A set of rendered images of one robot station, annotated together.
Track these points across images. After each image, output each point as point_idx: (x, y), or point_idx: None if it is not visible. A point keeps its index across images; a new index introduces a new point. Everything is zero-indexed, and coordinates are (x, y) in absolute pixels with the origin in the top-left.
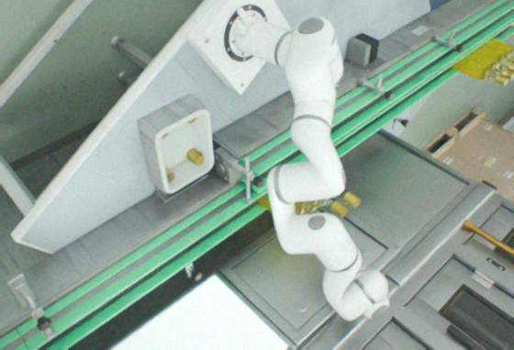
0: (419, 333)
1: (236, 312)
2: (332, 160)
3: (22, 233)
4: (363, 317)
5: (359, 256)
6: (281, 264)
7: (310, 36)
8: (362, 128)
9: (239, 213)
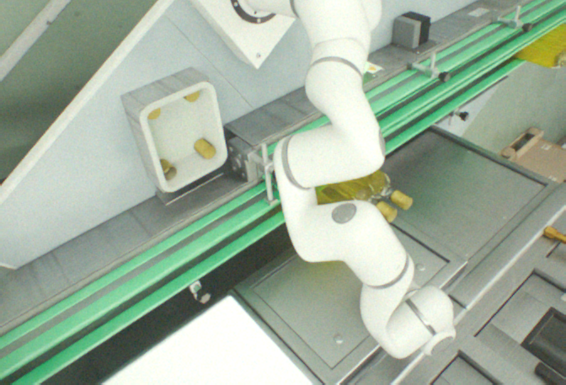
0: (498, 373)
1: (253, 344)
2: (364, 115)
3: None
4: (419, 351)
5: (410, 265)
6: (314, 281)
7: None
8: (413, 121)
9: (262, 219)
